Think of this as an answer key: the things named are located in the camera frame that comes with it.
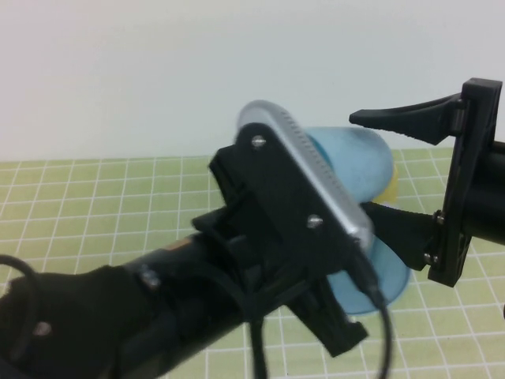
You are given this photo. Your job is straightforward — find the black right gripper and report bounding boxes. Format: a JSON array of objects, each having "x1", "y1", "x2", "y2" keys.
[{"x1": 349, "y1": 77, "x2": 505, "y2": 287}]

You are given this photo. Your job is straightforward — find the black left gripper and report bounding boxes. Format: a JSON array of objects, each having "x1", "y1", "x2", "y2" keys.
[{"x1": 291, "y1": 276, "x2": 370, "y2": 358}]

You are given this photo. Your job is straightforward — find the light blue cup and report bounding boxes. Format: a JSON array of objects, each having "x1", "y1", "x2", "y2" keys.
[{"x1": 305, "y1": 125, "x2": 395, "y2": 207}]

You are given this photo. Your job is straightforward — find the yellow cup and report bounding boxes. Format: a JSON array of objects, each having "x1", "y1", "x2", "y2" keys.
[{"x1": 376, "y1": 164, "x2": 400, "y2": 207}]

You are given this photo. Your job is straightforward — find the blue cup stand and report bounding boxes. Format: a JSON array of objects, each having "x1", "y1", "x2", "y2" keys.
[{"x1": 326, "y1": 235, "x2": 410, "y2": 317}]

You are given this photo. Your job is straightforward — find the green checked tablecloth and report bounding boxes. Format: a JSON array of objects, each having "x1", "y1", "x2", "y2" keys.
[{"x1": 0, "y1": 148, "x2": 505, "y2": 379}]

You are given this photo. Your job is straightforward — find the black camera cable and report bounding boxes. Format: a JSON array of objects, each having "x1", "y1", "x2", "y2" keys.
[{"x1": 353, "y1": 248, "x2": 395, "y2": 379}]

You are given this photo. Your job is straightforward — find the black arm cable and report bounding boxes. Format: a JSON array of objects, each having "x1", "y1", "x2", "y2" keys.
[
  {"x1": 246, "y1": 291, "x2": 271, "y2": 379},
  {"x1": 0, "y1": 254, "x2": 40, "y2": 360}
]

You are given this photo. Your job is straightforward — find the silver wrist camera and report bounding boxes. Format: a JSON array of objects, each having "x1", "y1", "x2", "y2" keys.
[{"x1": 236, "y1": 99, "x2": 375, "y2": 253}]

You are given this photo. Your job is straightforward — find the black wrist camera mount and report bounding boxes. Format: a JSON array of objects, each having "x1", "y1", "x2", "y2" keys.
[{"x1": 208, "y1": 122, "x2": 358, "y2": 285}]

